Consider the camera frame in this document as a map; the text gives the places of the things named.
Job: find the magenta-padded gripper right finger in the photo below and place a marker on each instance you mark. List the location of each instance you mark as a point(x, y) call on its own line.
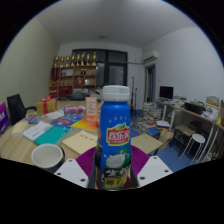
point(153, 170)

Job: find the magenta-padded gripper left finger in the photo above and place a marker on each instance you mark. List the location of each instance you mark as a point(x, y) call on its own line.
point(71, 171)

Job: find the blue drink bottle white cap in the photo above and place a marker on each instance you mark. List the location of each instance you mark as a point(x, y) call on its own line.
point(114, 140)

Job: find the square wooden stool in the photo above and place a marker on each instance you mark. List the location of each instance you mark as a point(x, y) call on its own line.
point(146, 142)

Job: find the black mug white inside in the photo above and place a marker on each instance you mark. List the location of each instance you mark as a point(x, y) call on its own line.
point(46, 156)

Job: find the beige paper envelope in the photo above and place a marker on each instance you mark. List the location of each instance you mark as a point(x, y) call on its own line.
point(80, 141)

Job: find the brown cardboard box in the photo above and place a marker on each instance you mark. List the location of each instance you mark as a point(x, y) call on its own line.
point(165, 137)

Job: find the teal book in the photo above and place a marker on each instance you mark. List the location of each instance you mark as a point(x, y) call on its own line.
point(51, 135)

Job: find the orange booklet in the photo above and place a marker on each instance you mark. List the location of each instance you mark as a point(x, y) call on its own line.
point(87, 122)

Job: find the white round stool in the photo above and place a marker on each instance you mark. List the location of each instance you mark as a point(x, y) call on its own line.
point(196, 138)

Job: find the white booklet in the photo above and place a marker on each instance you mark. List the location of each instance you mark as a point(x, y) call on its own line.
point(36, 130)

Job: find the piles of books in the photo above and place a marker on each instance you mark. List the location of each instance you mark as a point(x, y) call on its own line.
point(151, 115)

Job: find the pink package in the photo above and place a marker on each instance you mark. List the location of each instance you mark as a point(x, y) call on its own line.
point(74, 109)

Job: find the long wooden side desk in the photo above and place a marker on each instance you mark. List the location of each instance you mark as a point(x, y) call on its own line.
point(186, 111)

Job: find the small kraft cardboard box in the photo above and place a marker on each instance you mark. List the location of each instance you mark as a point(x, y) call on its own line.
point(91, 106)

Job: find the beige notebook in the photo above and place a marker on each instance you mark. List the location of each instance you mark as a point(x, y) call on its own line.
point(19, 127)

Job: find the yellow gift box red ribbon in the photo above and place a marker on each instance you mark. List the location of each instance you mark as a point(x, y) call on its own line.
point(46, 106)

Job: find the black computer monitor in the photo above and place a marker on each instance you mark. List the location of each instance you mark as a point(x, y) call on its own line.
point(166, 92)

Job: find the black office chair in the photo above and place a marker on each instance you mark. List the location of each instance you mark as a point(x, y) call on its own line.
point(15, 106)

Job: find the wooden shelf unit with trophies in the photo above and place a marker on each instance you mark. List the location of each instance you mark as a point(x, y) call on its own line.
point(73, 78)

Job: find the dark glass double door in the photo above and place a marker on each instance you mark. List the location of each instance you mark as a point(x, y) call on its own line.
point(113, 73)

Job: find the white wall air conditioner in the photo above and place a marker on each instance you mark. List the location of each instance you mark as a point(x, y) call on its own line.
point(150, 56)

